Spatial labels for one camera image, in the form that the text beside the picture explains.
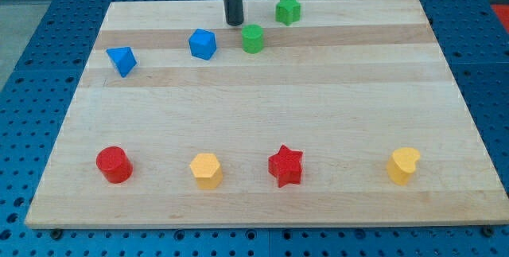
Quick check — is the red cylinder block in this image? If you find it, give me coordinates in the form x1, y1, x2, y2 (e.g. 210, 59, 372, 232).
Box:
96, 146, 134, 184

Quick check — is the green star block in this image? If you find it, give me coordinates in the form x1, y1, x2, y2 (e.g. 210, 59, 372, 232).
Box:
275, 0, 301, 26

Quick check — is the green cylinder block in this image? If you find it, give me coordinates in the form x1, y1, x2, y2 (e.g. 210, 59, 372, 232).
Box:
241, 25, 264, 54

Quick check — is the light wooden board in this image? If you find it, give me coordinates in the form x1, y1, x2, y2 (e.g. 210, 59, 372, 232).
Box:
25, 0, 508, 229

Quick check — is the blue triangular block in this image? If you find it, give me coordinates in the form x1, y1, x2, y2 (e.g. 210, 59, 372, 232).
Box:
106, 47, 138, 78

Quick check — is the yellow hexagon block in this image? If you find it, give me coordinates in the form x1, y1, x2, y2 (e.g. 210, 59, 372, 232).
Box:
189, 153, 223, 189

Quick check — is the red star block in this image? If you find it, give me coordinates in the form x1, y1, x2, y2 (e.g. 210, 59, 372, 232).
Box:
268, 145, 304, 188

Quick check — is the yellow heart block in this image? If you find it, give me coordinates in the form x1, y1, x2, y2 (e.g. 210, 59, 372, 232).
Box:
386, 147, 421, 186

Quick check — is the blue cube block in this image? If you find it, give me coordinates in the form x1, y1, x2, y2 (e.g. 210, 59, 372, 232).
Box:
188, 29, 217, 60

